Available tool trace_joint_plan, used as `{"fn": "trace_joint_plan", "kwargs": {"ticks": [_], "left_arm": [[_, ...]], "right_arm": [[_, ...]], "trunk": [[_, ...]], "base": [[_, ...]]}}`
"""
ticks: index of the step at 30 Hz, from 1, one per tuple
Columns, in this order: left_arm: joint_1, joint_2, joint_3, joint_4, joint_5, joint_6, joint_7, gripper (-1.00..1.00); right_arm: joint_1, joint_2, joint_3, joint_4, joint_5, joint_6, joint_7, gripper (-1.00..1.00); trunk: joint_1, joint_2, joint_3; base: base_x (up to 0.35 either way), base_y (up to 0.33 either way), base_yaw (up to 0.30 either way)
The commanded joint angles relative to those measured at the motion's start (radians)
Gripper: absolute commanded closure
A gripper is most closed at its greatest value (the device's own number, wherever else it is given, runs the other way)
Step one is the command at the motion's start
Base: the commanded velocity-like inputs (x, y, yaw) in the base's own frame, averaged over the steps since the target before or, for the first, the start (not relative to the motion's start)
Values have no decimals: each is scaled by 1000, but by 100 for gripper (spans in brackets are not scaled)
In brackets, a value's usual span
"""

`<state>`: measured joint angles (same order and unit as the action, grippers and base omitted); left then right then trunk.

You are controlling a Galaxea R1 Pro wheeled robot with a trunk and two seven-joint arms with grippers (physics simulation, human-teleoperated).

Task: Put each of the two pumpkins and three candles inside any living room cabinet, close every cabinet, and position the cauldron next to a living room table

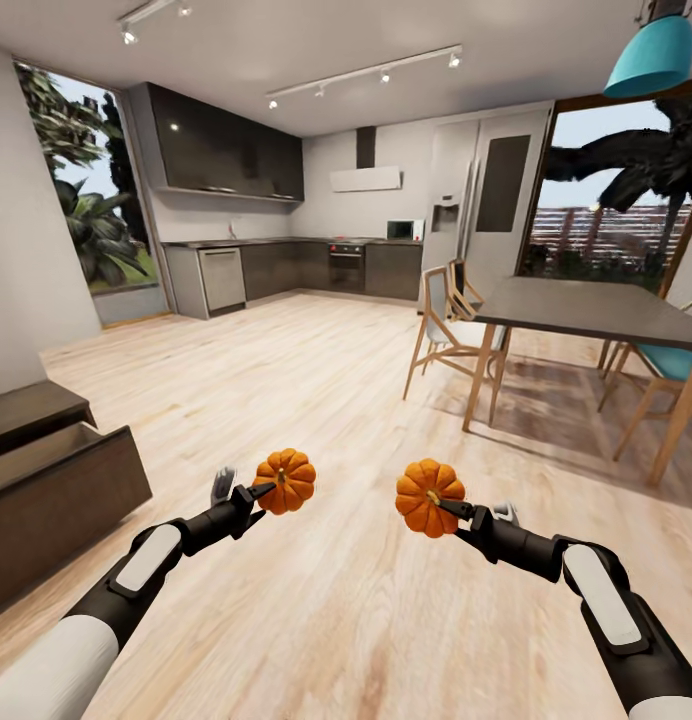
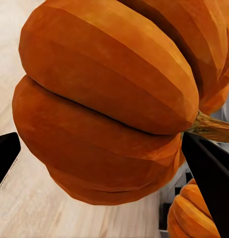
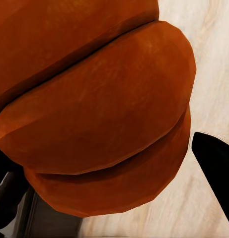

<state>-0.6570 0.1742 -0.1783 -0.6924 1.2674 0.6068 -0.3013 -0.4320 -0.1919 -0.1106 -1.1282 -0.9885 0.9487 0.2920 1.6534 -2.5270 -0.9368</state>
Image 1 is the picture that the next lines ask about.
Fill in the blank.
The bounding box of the pumpkin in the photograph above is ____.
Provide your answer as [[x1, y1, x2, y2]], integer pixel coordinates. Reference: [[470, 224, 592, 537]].
[[395, 459, 466, 539], [251, 448, 316, 516]]

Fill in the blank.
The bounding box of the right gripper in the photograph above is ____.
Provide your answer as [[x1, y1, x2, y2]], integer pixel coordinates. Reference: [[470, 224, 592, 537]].
[[439, 499, 531, 570]]

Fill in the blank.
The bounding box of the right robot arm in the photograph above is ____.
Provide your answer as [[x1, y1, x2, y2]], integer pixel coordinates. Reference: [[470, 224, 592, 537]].
[[439, 499, 692, 720]]

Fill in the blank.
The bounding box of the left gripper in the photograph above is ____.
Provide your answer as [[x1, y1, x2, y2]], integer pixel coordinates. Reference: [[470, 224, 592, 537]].
[[204, 482, 277, 543]]

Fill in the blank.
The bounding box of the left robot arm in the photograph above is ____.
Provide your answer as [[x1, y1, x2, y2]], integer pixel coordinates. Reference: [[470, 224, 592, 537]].
[[0, 467, 277, 720]]

